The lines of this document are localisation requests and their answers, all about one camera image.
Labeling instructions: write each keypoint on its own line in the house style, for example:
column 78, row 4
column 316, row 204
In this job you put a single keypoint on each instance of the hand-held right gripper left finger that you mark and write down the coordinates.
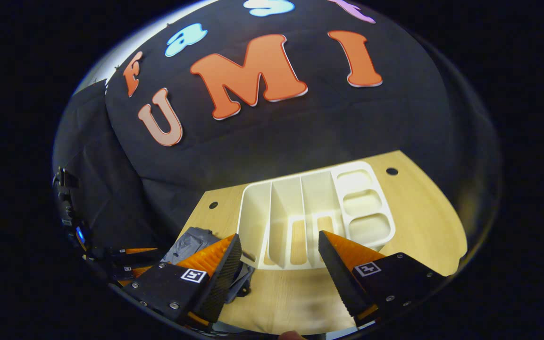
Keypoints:
column 222, row 278

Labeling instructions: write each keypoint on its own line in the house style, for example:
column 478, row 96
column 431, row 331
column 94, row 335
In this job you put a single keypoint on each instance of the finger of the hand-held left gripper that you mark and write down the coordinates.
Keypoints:
column 132, row 252
column 128, row 275

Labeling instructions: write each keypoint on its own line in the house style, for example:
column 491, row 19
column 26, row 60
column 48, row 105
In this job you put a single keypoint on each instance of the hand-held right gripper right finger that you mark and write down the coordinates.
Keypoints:
column 335, row 276

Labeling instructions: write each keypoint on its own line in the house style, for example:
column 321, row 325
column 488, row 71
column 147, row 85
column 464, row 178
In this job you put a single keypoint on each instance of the grey schoolbag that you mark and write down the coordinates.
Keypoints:
column 189, row 241

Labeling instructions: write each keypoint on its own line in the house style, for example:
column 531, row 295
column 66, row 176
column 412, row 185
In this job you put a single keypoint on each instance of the white bookshelf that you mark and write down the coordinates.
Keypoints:
column 286, row 208

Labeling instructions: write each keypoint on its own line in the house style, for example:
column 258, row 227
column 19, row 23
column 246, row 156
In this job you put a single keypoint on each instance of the black backdrop cloth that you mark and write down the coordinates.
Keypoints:
column 300, row 132

